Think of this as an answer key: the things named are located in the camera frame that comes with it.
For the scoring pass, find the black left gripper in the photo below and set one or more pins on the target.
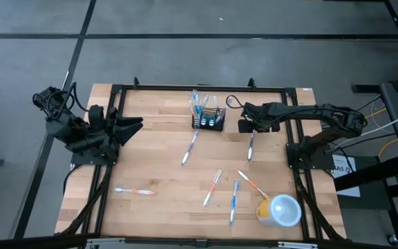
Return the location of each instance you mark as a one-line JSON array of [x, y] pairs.
[[111, 138]]

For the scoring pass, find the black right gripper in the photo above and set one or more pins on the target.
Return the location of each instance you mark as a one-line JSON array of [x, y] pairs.
[[266, 117]]

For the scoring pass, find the teal mouthwash bottle white cap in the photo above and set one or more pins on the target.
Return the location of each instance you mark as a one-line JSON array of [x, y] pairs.
[[211, 121], [204, 121]]

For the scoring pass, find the orange toothbrush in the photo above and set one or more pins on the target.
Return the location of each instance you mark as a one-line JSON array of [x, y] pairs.
[[252, 183], [213, 188], [135, 191]]

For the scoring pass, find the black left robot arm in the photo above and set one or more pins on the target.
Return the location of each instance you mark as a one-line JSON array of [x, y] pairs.
[[67, 135]]

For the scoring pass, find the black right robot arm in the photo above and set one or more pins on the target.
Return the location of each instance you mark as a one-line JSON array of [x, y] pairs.
[[309, 112]]

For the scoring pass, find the white paper label sheet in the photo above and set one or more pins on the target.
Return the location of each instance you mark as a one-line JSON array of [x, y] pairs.
[[349, 186]]

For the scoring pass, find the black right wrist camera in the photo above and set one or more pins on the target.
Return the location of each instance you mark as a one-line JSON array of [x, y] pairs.
[[245, 126]]

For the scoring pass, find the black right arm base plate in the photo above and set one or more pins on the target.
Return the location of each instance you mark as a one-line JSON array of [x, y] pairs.
[[294, 155]]

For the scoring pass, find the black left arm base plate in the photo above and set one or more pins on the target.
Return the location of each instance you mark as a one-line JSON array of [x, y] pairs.
[[81, 159]]

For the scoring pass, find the silver frame bracket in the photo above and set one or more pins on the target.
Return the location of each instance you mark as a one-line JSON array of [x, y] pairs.
[[105, 241], [297, 245]]

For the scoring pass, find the black diagonal frame brace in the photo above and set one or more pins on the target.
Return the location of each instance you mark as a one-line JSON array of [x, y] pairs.
[[29, 242]]

